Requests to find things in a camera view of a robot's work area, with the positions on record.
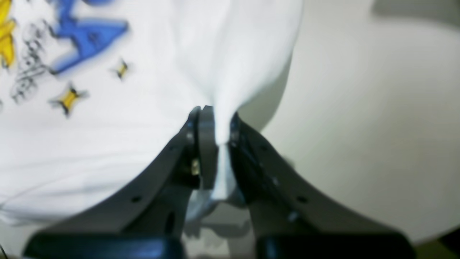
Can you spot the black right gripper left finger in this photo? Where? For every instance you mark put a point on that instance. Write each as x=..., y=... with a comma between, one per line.
x=145, y=219

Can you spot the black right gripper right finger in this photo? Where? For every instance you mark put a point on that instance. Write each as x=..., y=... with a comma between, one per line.
x=291, y=219

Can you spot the white printed t-shirt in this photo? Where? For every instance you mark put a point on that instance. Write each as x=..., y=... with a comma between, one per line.
x=91, y=90

